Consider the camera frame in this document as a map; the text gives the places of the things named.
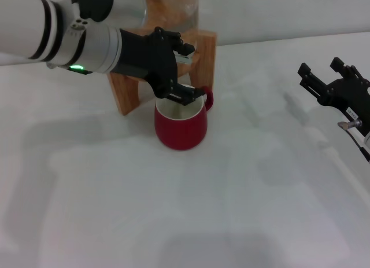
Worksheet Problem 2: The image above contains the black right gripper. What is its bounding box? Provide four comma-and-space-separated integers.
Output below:
298, 57, 370, 135

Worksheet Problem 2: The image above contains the glass water dispenser jar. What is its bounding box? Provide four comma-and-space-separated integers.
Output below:
143, 0, 200, 33

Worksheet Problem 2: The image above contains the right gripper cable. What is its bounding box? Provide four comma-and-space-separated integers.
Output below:
337, 120, 370, 164

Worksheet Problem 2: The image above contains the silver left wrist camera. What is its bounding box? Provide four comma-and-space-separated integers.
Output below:
71, 0, 147, 28

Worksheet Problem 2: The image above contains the red ceramic cup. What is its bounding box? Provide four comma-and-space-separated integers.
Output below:
154, 84, 214, 151

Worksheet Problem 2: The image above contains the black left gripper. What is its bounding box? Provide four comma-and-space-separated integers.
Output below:
111, 26, 206, 106

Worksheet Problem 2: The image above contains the wooden dispenser stand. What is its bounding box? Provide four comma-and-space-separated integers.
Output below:
108, 28, 218, 116

